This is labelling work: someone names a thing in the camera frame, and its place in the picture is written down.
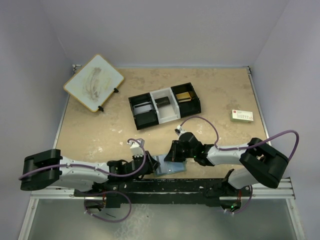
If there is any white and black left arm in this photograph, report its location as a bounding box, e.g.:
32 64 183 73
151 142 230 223
19 149 160 196

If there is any black bin left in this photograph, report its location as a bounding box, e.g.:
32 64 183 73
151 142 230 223
128 93 159 130

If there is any green leather card holder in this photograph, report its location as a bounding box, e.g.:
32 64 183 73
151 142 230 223
166 161 187 175

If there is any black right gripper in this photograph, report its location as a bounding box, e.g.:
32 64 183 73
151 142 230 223
164 140 196 163

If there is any black bin right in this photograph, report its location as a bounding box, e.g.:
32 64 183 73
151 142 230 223
171 82 202 118

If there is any silver VIP card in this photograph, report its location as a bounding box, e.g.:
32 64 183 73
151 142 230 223
133 104 153 115

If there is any gold card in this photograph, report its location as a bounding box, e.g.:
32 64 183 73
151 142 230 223
175 91 195 103

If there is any black card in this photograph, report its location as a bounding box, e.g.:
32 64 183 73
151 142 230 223
154 96 171 108

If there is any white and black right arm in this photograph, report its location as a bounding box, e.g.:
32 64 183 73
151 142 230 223
164 132 289 196

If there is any white card box red logo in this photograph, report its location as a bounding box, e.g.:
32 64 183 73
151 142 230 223
230 109 254 123

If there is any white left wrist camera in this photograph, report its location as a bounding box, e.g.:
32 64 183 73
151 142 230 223
127 138 145 160

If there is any black bin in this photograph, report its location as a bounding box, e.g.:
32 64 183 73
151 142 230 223
171 82 202 118
128 93 159 130

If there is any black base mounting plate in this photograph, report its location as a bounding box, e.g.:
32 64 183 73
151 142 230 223
74 178 251 208

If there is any yellow rimmed whiteboard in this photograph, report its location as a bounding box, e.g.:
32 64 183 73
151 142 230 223
63 54 125 113

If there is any card with magnetic stripe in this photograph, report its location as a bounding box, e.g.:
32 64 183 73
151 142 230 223
153 154 170 176

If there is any white middle bin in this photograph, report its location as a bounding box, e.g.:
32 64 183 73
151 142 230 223
150 87 181 124

